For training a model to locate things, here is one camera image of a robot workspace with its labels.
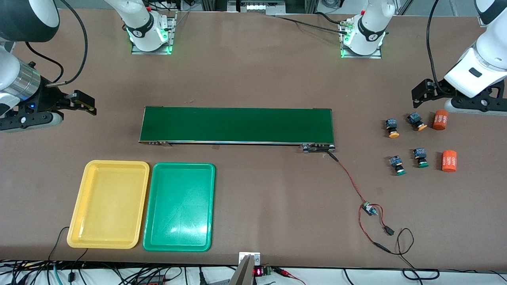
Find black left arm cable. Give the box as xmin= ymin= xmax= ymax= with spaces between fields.
xmin=426 ymin=0 xmax=441 ymax=93

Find green plastic tray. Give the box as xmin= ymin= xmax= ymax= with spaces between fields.
xmin=143 ymin=162 xmax=216 ymax=252

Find grey metal post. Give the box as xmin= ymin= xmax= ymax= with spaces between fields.
xmin=228 ymin=255 xmax=256 ymax=285

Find red wire with black plug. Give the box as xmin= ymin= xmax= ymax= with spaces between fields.
xmin=358 ymin=203 xmax=396 ymax=254

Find yellow mushroom push button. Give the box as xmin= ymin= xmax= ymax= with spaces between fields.
xmin=407 ymin=112 xmax=428 ymax=131
xmin=385 ymin=118 xmax=400 ymax=139

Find black base cable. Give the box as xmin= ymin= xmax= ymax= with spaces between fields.
xmin=274 ymin=14 xmax=351 ymax=36

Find orange cylindrical battery cell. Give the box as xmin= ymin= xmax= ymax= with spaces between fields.
xmin=441 ymin=150 xmax=457 ymax=173
xmin=431 ymin=110 xmax=449 ymax=131

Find red clip lead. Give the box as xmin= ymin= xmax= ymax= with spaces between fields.
xmin=273 ymin=268 xmax=306 ymax=285

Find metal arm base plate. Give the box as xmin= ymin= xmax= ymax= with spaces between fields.
xmin=339 ymin=19 xmax=383 ymax=59
xmin=131 ymin=11 xmax=177 ymax=55

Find thin black looped cable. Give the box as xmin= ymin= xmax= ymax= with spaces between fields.
xmin=390 ymin=228 xmax=441 ymax=281

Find grey box with white sockets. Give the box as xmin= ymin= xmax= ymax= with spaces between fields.
xmin=237 ymin=0 xmax=286 ymax=13

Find black cable with plug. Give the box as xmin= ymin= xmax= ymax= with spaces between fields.
xmin=67 ymin=248 xmax=89 ymax=283

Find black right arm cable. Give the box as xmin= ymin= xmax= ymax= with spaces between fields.
xmin=44 ymin=0 xmax=88 ymax=87

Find small metal mounting plate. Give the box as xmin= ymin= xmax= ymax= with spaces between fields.
xmin=239 ymin=252 xmax=261 ymax=266

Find green mushroom push button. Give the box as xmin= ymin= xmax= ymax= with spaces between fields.
xmin=413 ymin=148 xmax=429 ymax=168
xmin=388 ymin=156 xmax=407 ymax=176

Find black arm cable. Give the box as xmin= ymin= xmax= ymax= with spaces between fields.
xmin=426 ymin=0 xmax=441 ymax=93
xmin=44 ymin=0 xmax=88 ymax=87

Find yellow plastic tray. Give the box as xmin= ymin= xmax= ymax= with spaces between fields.
xmin=67 ymin=160 xmax=150 ymax=250

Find red black conveyor wire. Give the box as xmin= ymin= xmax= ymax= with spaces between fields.
xmin=326 ymin=152 xmax=369 ymax=206

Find green conveyor belt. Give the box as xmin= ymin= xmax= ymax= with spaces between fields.
xmin=139 ymin=106 xmax=336 ymax=153

